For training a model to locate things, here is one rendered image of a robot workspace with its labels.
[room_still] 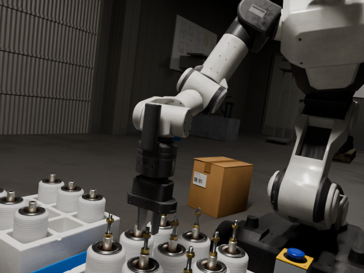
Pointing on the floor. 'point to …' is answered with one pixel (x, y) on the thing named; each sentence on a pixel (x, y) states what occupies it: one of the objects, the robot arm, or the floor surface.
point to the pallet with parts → (346, 151)
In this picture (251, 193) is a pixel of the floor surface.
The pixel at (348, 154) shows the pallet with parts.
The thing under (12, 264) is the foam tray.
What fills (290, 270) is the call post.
